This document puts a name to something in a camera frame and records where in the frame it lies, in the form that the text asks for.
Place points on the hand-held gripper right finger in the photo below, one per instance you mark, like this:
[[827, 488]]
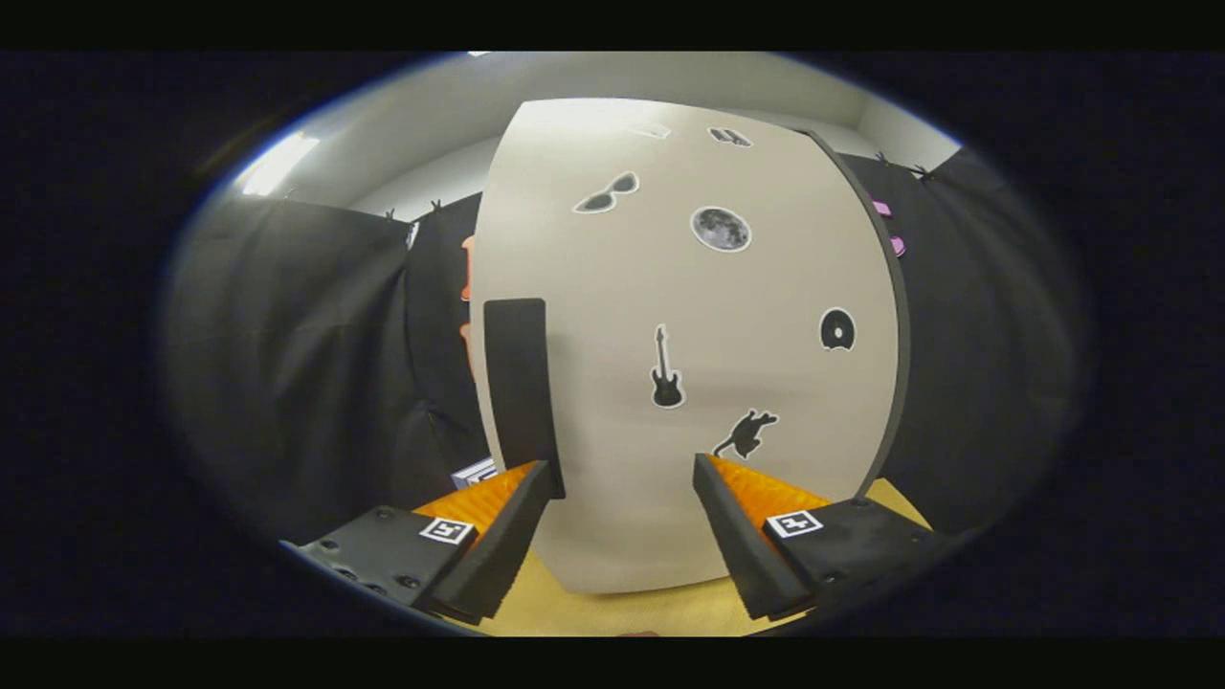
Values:
[[737, 536]]

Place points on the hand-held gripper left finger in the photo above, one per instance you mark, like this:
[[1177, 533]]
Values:
[[498, 545]]

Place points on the small white box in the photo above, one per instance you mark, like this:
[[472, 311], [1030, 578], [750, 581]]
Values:
[[476, 473]]

